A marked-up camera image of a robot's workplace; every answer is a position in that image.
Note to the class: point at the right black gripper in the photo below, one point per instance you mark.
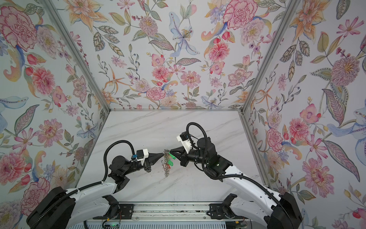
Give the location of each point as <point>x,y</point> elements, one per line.
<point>184,153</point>

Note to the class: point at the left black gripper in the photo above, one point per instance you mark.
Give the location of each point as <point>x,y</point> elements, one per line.
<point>148,160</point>

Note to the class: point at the round metal key organizer disc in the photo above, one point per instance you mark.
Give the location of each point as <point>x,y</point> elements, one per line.
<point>165,165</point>

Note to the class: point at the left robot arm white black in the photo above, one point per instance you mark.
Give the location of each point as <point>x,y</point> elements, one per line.
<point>63,208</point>

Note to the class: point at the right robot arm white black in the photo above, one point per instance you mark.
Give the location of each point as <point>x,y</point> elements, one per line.
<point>254,201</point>

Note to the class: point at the green key tag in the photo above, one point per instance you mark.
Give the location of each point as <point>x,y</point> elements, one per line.
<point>171,159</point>

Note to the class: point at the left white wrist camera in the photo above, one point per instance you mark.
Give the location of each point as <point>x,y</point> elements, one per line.
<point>141,156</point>

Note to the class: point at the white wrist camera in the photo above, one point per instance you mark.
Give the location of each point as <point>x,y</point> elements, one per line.
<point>141,156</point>
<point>184,140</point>

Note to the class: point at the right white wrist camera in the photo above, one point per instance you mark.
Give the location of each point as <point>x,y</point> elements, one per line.
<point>184,140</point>

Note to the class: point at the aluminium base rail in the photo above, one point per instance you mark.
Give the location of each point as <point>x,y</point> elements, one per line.
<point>168,211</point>

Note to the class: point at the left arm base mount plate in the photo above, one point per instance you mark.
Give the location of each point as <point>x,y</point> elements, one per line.
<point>123,211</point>

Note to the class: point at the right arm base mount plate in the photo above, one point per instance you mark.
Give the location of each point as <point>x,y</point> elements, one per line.
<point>222,211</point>

